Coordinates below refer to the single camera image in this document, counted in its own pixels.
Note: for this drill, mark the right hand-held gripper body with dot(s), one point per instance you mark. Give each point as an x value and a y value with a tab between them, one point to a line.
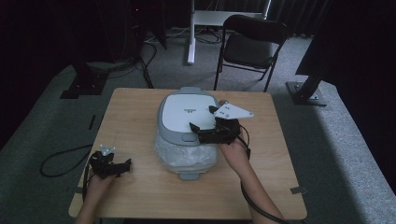
225	127

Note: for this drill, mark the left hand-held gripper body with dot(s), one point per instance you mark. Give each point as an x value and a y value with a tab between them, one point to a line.
104	165

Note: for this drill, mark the grey lidded trash bin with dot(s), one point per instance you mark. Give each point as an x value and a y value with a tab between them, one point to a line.
186	115

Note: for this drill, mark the person's left hand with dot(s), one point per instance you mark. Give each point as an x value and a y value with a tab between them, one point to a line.
99	188

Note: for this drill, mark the person's right hand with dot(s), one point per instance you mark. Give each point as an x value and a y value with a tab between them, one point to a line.
233	155

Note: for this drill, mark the grey table grommet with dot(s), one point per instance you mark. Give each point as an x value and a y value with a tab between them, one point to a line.
221	101

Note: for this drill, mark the white plastic bin bag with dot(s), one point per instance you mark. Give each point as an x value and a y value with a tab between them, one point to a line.
186	158

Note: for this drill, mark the black floor strip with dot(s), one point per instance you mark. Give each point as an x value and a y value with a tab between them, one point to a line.
92	122

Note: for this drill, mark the black folding chair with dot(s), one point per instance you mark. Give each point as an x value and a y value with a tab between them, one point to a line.
249	49

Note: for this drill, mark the black metal stand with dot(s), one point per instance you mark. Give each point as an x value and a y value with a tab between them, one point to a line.
85	82
306	93

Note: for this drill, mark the grey tape strip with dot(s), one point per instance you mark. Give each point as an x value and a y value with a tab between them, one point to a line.
299	190

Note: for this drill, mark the white desk frame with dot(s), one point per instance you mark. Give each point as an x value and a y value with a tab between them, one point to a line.
191	40

